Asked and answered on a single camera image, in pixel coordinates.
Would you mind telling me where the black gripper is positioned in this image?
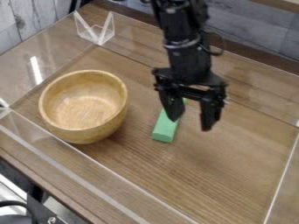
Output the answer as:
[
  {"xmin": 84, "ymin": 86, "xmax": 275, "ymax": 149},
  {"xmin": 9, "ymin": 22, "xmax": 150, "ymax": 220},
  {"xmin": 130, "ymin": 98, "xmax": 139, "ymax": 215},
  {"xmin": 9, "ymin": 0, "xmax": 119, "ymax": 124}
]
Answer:
[{"xmin": 152, "ymin": 42, "xmax": 227, "ymax": 131}]

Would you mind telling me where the green rectangular block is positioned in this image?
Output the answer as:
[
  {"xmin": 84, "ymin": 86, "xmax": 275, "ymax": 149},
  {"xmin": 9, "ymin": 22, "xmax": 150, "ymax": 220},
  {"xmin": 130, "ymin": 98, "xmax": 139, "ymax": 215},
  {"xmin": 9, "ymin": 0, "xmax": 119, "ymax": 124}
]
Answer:
[{"xmin": 152, "ymin": 108, "xmax": 180, "ymax": 144}]

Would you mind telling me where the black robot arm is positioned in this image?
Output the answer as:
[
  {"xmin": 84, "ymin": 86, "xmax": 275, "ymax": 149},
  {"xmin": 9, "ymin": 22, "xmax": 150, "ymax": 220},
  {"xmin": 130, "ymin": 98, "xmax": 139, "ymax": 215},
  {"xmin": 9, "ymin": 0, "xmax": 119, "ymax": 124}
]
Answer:
[{"xmin": 151, "ymin": 0, "xmax": 227, "ymax": 131}]

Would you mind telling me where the wooden bowl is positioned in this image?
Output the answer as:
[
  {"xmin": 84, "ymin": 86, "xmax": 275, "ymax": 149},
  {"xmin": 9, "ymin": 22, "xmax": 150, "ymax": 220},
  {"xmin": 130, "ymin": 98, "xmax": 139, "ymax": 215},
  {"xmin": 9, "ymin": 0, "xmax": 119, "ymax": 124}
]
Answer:
[{"xmin": 39, "ymin": 70, "xmax": 128, "ymax": 144}]

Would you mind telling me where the clear acrylic enclosure wall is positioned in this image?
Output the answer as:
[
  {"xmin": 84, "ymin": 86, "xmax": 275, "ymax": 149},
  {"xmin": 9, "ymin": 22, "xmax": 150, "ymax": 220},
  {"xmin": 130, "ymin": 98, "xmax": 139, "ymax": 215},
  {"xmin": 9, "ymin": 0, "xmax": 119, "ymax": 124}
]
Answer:
[{"xmin": 0, "ymin": 7, "xmax": 299, "ymax": 224}]

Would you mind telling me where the clear acrylic corner bracket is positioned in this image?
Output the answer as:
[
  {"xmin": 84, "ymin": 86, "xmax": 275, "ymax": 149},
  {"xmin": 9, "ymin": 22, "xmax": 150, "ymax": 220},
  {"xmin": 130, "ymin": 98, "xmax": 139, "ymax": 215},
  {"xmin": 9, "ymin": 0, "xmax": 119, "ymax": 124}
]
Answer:
[{"xmin": 74, "ymin": 11, "xmax": 116, "ymax": 46}]

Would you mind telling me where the black metal bracket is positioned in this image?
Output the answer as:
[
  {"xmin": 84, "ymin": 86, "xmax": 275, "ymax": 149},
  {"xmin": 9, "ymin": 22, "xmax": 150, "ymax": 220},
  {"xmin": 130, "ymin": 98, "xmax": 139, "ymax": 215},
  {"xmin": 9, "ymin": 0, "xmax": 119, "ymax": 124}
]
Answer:
[{"xmin": 27, "ymin": 195, "xmax": 60, "ymax": 224}]

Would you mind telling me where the black cable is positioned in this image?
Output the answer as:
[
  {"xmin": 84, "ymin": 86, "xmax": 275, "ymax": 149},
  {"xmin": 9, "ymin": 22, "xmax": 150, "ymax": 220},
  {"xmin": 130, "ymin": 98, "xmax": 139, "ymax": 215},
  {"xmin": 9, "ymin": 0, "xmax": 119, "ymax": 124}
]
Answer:
[{"xmin": 0, "ymin": 200, "xmax": 31, "ymax": 217}]

